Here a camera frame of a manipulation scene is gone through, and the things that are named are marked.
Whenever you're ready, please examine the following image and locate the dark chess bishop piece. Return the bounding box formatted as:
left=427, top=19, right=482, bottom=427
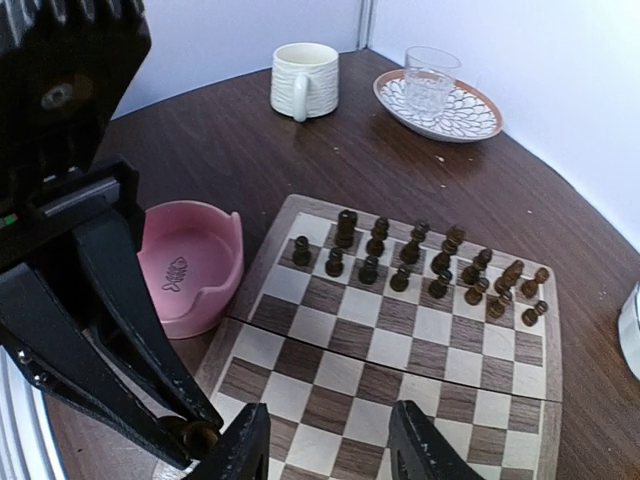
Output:
left=366, top=217, right=389, bottom=257

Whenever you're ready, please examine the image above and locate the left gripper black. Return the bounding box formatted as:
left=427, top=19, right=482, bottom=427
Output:
left=1, top=1, right=151, bottom=268

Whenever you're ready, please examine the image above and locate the pink bowl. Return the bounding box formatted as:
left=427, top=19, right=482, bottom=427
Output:
left=138, top=200, right=244, bottom=340

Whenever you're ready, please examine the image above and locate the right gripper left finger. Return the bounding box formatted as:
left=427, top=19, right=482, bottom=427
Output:
left=187, top=403, right=271, bottom=480

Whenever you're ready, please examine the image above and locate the front aluminium rail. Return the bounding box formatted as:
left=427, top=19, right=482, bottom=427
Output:
left=1, top=348, right=67, bottom=480

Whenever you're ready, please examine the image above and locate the clear drinking glass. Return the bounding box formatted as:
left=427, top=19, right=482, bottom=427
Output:
left=404, top=46, right=462, bottom=119

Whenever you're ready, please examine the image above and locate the dark chess pawn piece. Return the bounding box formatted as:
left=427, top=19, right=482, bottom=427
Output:
left=334, top=209, right=358, bottom=249

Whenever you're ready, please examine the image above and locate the wooden chess board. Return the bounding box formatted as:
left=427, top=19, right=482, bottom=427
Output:
left=196, top=195, right=562, bottom=479

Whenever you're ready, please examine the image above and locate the dark chess piece in bowl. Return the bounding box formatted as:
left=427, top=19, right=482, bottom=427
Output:
left=292, top=235, right=312, bottom=266

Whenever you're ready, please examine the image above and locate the cream ribbed mug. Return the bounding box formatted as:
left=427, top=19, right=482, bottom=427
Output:
left=270, top=42, right=339, bottom=122

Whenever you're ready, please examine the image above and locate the left aluminium frame post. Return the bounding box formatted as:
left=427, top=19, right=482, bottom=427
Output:
left=356, top=0, right=377, bottom=50

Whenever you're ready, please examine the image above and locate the white scalloped bowl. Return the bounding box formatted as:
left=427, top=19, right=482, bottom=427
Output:
left=617, top=283, right=640, bottom=379

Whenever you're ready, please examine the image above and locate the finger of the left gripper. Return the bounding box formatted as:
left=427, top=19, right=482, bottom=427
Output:
left=72, top=200, right=223, bottom=429
left=1, top=264, right=191, bottom=468

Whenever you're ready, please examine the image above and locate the patterned ceramic plate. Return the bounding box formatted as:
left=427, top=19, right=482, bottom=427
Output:
left=371, top=68, right=505, bottom=144

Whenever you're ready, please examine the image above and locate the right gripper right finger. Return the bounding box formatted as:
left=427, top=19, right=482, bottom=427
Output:
left=389, top=400, right=482, bottom=480

